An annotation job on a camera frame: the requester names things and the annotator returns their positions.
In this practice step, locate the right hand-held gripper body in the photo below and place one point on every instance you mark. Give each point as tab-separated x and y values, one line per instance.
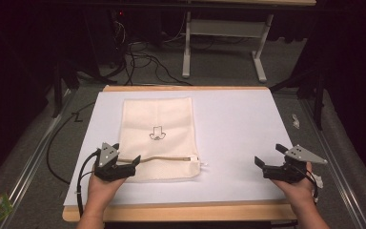
301	155

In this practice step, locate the black metal stand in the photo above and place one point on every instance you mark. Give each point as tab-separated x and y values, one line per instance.
314	92
60	86

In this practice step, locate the white table mat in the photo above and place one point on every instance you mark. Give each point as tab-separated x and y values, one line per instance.
235	133

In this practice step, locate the aluminium floor rail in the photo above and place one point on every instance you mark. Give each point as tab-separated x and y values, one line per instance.
28	159
333	165

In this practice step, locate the person's left hand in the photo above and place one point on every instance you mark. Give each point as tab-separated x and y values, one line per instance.
103	191

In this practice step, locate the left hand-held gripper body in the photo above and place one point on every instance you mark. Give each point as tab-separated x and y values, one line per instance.
107	156

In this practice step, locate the cream mesh zipper bag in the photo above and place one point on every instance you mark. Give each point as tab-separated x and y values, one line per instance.
158	120

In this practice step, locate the small white plastic scrap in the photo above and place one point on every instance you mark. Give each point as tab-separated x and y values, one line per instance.
295	120

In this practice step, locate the person's right hand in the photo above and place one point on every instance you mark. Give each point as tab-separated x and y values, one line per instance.
298	191

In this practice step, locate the white desk frame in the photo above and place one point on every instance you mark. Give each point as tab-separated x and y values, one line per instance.
225	28

